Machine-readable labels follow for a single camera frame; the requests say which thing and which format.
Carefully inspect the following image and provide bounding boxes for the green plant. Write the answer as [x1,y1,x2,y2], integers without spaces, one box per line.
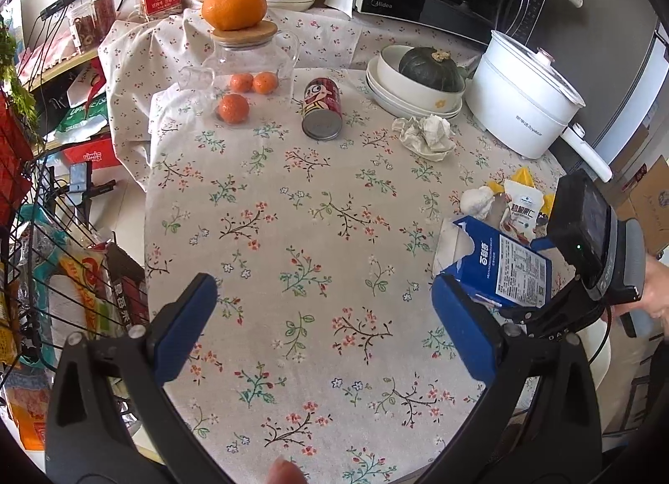
[0,19,37,140]

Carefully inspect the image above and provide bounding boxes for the red cardboard box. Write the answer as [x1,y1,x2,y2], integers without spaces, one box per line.
[63,136,118,168]

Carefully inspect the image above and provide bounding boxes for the jars of red spices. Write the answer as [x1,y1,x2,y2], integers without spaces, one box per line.
[67,0,118,53]

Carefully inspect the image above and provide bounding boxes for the floral tablecloth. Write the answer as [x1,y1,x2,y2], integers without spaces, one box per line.
[98,6,576,484]

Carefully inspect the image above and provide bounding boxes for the dark red packet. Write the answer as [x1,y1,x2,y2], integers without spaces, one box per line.
[105,244,150,328]

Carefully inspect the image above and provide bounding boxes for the black power strip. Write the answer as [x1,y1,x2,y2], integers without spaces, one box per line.
[39,0,89,20]

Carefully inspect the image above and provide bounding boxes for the yellow wrapper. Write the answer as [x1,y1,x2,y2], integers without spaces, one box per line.
[486,166,556,218]

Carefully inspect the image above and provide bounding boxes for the white electric cooking pot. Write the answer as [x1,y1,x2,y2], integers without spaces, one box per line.
[465,29,613,183]

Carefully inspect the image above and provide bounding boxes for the glass jar with wooden lid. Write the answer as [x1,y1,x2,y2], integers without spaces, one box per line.
[180,21,300,119]

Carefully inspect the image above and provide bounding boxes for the glass pot lid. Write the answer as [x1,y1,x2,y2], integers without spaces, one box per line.
[491,29,586,109]

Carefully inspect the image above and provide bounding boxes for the black wire basket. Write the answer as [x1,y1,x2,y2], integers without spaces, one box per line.
[0,150,150,377]

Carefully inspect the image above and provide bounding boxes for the grey refrigerator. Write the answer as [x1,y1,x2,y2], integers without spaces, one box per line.
[546,0,669,171]

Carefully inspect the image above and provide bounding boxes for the person's left hand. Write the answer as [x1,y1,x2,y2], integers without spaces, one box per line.
[264,455,309,484]

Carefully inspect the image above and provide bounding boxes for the dark green pumpkin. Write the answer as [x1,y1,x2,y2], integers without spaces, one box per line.
[398,46,466,93]

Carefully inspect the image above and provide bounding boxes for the small white crumpled lump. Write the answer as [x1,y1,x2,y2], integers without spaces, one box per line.
[460,186,495,218]

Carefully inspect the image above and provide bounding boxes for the person's right hand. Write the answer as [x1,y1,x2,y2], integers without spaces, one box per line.
[609,254,669,322]

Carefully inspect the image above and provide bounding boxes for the large orange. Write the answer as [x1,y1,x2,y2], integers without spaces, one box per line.
[202,0,268,31]

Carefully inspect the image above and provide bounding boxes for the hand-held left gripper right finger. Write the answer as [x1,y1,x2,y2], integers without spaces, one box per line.
[418,273,607,484]

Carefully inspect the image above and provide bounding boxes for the brown cardboard box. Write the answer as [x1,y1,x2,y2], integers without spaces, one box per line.
[609,155,669,255]

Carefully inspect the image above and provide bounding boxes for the red net bag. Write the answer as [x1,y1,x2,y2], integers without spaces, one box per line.
[0,92,32,224]

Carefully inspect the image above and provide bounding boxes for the small white snack packet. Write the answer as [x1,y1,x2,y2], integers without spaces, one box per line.
[499,180,547,245]

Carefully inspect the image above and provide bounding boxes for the red drink can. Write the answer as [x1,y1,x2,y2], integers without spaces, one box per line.
[301,77,343,141]

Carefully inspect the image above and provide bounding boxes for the orange packet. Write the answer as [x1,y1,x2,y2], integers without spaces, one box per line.
[5,385,53,451]

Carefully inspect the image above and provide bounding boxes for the crumpled white tissue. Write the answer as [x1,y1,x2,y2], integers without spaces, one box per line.
[392,115,457,161]

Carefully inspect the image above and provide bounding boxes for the blue cardboard box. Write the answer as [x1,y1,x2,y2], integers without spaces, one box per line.
[433,216,554,310]

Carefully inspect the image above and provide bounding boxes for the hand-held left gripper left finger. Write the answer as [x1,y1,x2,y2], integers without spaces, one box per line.
[46,272,231,484]

